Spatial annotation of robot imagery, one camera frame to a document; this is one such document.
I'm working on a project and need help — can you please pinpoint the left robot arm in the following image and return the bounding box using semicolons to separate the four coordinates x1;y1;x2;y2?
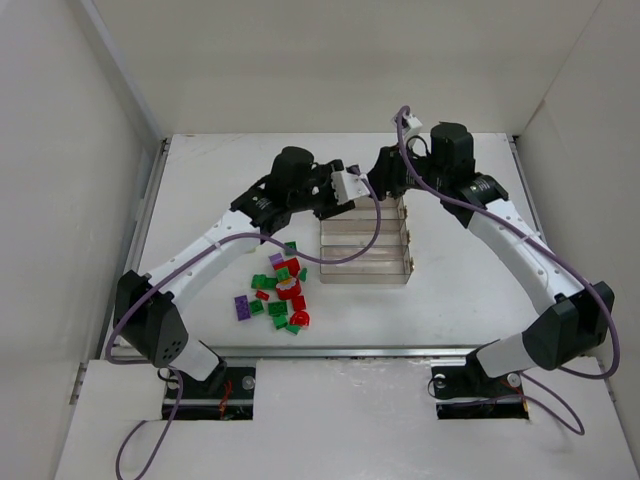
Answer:
112;146;368;390

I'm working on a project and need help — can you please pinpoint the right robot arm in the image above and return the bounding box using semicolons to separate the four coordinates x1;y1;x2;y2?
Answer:
368;109;620;399

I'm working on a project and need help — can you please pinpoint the clear compartment organizer tray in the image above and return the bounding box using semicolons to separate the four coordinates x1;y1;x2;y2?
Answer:
319;197;414;285

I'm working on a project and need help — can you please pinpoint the green lego square brick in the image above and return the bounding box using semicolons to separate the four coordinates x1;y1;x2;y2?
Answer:
284;241;298;256

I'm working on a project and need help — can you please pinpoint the red lego block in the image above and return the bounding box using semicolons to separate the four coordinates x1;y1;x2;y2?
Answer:
273;257;301;277

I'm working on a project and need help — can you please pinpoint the purple lego round brick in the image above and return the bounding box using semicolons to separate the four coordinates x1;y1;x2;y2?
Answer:
269;254;283;265

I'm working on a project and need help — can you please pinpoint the green lego on red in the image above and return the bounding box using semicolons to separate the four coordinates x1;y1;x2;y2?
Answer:
276;267;292;281

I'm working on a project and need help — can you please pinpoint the green lego brick left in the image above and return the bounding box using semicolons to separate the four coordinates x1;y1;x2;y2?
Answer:
251;274;278;290

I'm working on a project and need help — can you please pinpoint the red lego small brick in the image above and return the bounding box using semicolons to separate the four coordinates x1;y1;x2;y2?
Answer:
291;295;307;311

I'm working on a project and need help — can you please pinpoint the green lego brick lower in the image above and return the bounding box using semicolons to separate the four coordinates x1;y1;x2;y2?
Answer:
267;301;288;317

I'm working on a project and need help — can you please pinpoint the red lego arch piece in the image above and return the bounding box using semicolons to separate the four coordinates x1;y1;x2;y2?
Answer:
289;310;311;328

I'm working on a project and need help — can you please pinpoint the green lego small bottom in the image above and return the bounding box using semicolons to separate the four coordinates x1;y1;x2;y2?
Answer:
285;325;301;335

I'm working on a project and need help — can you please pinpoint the purple lego long plate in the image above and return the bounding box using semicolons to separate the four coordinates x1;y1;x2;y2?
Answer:
234;295;252;321

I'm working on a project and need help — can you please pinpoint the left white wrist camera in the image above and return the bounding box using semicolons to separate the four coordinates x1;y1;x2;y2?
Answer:
330;165;371;205

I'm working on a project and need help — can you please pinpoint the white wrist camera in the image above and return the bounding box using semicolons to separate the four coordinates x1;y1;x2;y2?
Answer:
391;112;423;141
330;165;371;205

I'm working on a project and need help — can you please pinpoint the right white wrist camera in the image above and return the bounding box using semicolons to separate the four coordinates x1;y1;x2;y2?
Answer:
391;112;423;141

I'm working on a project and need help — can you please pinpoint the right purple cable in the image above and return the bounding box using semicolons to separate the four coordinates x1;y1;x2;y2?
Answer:
394;105;616;435

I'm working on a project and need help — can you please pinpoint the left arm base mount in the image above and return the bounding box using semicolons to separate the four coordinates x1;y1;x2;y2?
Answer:
157;365;256;421

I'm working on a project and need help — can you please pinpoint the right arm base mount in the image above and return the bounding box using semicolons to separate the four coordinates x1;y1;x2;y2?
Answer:
428;365;529;420

